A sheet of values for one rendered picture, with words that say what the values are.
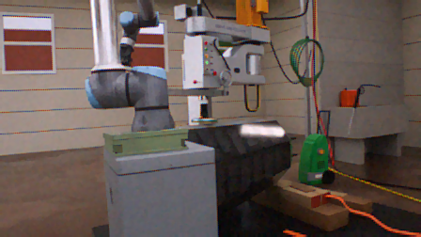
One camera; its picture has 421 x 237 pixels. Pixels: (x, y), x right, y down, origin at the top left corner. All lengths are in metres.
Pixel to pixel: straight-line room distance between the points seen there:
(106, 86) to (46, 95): 7.01
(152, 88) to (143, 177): 0.37
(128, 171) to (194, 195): 0.28
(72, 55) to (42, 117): 1.66
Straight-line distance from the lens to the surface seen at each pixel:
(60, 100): 8.34
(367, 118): 5.10
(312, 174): 3.87
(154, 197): 1.23
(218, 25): 2.68
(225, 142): 2.37
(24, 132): 8.42
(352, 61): 5.90
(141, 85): 1.33
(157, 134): 1.24
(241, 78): 2.83
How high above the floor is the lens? 1.04
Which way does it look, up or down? 3 degrees down
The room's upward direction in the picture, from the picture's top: 2 degrees counter-clockwise
